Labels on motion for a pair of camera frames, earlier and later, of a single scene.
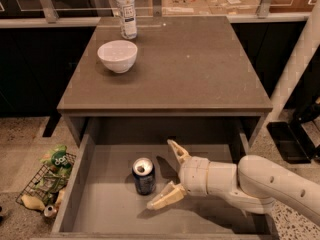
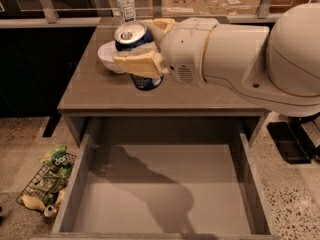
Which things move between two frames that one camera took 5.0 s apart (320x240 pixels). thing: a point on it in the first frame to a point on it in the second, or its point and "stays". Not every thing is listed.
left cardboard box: x=184 y=0 stays
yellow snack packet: x=32 y=203 stays
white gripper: x=195 y=176 to x=186 y=50
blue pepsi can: x=143 y=170 to x=130 y=34
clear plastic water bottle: x=128 y=18 stays
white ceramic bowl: x=117 y=55 stays
